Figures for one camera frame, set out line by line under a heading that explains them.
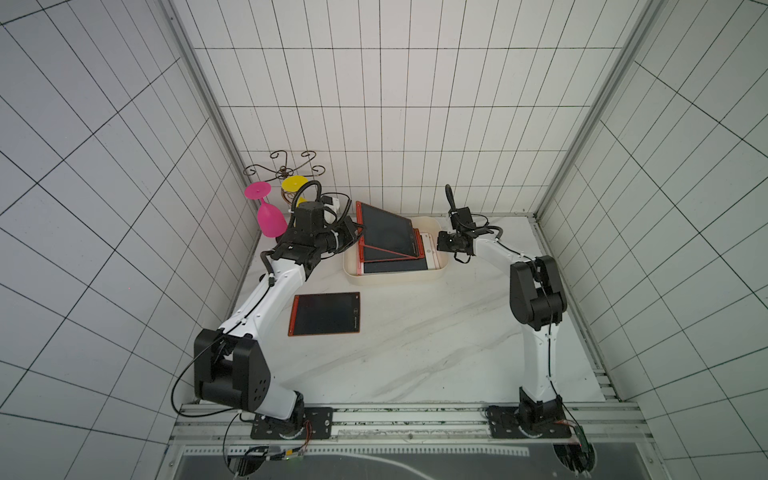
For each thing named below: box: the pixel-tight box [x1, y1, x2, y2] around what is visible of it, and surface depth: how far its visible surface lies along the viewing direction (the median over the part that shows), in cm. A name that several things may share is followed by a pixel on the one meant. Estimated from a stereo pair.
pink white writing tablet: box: [356, 232, 441, 276], surface depth 105 cm
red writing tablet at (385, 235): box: [356, 201, 419, 263], surface depth 88 cm
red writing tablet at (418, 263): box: [364, 228, 429, 273], surface depth 106 cm
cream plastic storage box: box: [343, 216, 448, 284], surface depth 102 cm
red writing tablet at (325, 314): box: [288, 292, 361, 337], surface depth 94 cm
